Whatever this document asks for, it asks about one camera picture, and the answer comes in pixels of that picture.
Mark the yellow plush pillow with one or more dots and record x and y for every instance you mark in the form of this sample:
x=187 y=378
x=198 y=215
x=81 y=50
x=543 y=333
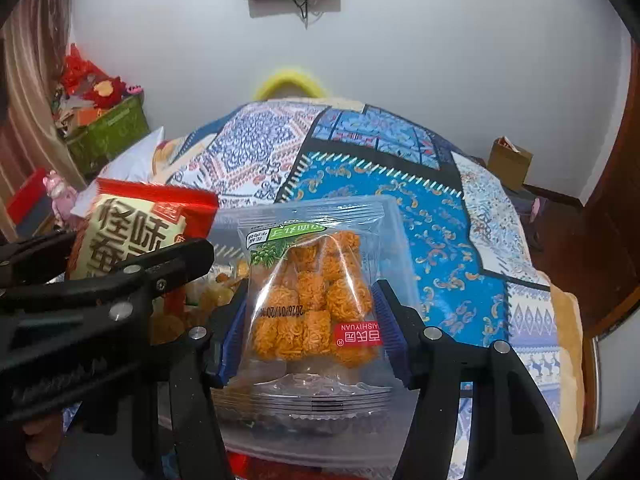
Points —
x=289 y=79

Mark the red snack bag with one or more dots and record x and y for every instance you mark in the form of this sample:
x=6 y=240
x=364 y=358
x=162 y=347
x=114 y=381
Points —
x=128 y=219

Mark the cardboard box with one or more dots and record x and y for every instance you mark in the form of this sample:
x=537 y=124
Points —
x=509 y=163

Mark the striped curtain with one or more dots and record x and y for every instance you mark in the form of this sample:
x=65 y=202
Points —
x=34 y=35

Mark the patchwork patterned bedspread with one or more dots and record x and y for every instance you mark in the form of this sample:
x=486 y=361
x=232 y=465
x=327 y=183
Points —
x=476 y=281

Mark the red folded cloth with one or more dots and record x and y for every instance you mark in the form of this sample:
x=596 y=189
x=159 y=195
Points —
x=30 y=206

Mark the red fabric decorations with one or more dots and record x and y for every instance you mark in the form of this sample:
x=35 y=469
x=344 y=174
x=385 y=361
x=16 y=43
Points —
x=85 y=92

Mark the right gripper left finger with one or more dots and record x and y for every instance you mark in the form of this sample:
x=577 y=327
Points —
x=209 y=355

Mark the pink plush toy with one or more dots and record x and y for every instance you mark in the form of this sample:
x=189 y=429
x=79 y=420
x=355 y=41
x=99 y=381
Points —
x=62 y=195

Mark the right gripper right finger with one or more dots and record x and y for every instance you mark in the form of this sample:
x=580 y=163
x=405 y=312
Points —
x=513 y=432

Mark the orange noodle ball pack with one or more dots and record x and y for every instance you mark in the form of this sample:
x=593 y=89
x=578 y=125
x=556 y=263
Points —
x=307 y=296

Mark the green storage crate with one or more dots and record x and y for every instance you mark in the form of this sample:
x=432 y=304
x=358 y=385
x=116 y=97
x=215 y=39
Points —
x=95 y=145

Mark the clear plastic storage box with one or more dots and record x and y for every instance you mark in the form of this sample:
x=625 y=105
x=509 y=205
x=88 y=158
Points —
x=319 y=411

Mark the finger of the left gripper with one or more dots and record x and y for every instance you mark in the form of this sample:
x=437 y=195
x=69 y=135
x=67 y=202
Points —
x=154 y=274
x=37 y=260

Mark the person's left hand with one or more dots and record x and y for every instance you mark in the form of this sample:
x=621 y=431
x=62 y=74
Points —
x=44 y=437

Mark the white pillow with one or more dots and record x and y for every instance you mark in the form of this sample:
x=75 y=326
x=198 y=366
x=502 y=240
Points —
x=134 y=164

